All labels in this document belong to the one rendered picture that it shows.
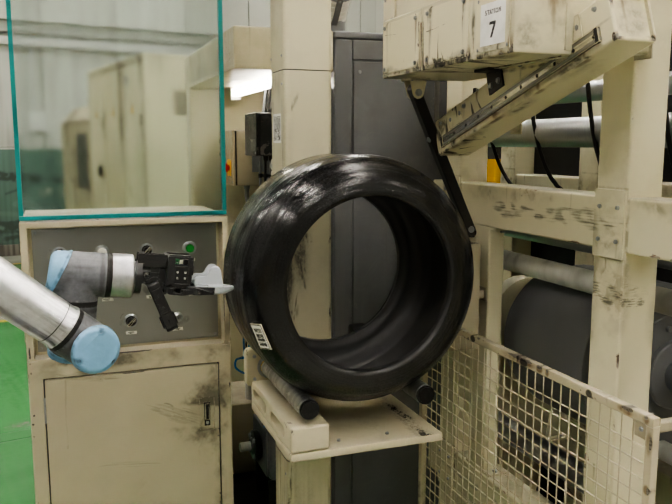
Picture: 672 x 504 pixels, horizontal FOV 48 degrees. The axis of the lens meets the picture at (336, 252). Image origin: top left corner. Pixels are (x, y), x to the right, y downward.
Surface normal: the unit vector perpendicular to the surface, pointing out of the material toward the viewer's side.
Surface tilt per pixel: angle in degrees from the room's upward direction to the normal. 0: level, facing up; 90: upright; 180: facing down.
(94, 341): 93
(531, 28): 90
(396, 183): 79
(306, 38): 90
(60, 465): 90
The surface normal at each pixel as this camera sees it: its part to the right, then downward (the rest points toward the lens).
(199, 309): 0.34, 0.14
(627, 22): 0.33, -0.18
